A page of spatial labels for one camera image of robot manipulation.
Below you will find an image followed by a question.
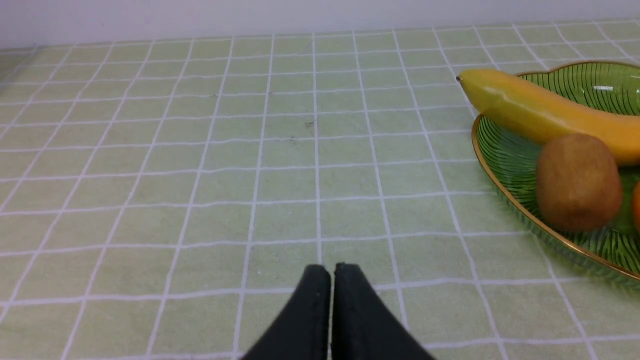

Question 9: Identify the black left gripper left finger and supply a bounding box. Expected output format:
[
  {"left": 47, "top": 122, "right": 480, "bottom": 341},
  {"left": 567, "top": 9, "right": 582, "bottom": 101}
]
[{"left": 242, "top": 264, "right": 332, "bottom": 360}]

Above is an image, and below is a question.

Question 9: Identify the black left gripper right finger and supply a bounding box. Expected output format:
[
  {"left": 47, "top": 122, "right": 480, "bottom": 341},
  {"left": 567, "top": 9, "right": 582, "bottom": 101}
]
[{"left": 331, "top": 262, "right": 434, "bottom": 360}]

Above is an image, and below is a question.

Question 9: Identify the brown kiwi fruit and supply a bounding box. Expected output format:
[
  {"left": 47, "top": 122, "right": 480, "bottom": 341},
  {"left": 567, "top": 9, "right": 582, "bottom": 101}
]
[{"left": 535, "top": 133, "right": 623, "bottom": 232}]

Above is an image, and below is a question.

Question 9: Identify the green checkered tablecloth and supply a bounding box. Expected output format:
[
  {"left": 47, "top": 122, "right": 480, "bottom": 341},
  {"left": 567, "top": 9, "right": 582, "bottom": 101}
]
[{"left": 0, "top": 19, "right": 639, "bottom": 360}]

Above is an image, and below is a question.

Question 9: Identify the green glass plate gold rim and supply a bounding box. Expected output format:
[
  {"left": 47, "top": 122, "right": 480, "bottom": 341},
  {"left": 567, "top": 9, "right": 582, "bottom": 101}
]
[{"left": 471, "top": 61, "right": 640, "bottom": 291}]

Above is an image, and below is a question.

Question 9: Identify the yellow plastic banana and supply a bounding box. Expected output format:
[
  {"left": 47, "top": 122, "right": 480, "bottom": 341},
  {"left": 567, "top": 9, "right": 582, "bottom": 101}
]
[{"left": 455, "top": 68, "right": 640, "bottom": 166}]

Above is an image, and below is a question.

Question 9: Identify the orange yellow mango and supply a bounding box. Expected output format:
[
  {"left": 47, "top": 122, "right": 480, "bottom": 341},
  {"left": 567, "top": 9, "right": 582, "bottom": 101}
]
[{"left": 630, "top": 181, "right": 640, "bottom": 233}]

